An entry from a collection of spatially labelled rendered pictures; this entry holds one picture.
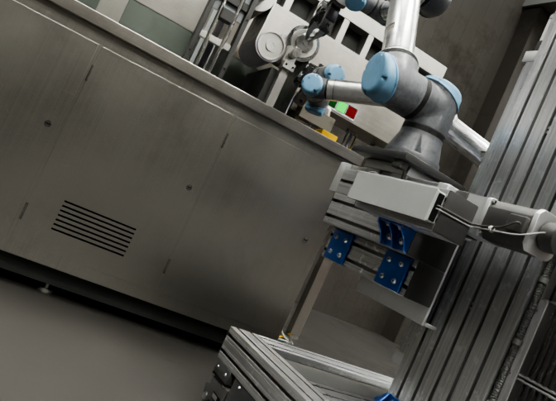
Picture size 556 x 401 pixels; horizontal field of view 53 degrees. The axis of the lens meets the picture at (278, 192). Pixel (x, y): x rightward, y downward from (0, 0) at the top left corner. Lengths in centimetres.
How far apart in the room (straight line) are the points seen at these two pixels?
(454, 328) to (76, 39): 138
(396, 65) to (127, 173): 95
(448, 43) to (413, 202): 404
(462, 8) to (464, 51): 36
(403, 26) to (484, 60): 389
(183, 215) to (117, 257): 26
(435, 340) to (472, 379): 14
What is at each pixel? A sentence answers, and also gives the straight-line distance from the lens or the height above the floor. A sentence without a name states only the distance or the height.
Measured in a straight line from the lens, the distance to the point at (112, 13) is 226.
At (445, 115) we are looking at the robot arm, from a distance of 148.
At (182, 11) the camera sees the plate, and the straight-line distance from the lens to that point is 257.
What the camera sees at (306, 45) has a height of 124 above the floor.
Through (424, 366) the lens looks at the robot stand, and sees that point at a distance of 142.
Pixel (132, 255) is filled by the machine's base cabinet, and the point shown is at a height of 23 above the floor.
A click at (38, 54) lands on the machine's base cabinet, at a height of 70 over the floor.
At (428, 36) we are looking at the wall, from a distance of 497.
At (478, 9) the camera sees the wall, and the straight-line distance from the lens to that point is 538.
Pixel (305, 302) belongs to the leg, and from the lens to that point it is 303.
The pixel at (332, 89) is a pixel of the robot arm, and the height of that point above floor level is 102.
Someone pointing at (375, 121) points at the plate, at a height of 121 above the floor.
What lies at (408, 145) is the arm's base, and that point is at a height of 85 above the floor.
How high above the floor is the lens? 54
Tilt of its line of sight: 3 degrees up
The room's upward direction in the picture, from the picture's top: 25 degrees clockwise
